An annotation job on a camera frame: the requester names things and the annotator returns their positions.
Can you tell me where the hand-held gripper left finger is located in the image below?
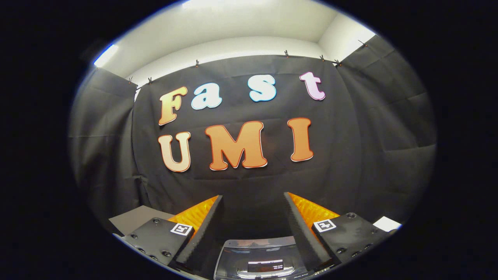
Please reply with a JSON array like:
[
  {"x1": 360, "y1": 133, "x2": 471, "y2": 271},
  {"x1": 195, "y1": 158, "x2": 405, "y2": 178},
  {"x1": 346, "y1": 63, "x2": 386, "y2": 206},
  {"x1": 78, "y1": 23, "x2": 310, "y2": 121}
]
[{"x1": 121, "y1": 194, "x2": 224, "y2": 271}]

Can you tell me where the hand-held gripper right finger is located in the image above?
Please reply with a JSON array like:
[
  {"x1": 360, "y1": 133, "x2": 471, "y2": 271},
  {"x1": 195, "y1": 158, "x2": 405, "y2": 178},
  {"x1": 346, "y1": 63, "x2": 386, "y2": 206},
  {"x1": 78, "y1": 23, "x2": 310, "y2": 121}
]
[{"x1": 283, "y1": 192, "x2": 397, "y2": 271}]

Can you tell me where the grey side platform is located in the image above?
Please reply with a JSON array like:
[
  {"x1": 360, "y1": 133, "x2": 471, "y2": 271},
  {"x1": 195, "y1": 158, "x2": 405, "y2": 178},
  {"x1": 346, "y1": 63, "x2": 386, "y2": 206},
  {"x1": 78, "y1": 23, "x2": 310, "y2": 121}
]
[{"x1": 108, "y1": 205, "x2": 175, "y2": 236}]

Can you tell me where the white side platform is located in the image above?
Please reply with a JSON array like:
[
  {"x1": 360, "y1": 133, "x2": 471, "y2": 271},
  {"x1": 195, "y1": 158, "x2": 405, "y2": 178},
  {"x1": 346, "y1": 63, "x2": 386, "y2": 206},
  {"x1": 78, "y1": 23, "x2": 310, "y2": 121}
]
[{"x1": 373, "y1": 216, "x2": 402, "y2": 233}]

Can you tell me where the black backdrop cloth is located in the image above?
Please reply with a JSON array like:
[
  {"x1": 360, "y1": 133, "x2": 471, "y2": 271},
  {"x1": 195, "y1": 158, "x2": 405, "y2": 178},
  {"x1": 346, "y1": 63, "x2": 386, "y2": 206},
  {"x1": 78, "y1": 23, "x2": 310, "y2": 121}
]
[{"x1": 69, "y1": 35, "x2": 437, "y2": 238}]

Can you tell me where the row of black backdrop clips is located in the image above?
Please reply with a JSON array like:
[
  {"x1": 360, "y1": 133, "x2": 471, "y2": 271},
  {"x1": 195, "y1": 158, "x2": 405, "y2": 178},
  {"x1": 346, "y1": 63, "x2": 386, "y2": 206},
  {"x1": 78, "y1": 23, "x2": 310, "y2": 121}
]
[{"x1": 127, "y1": 39, "x2": 367, "y2": 84}]

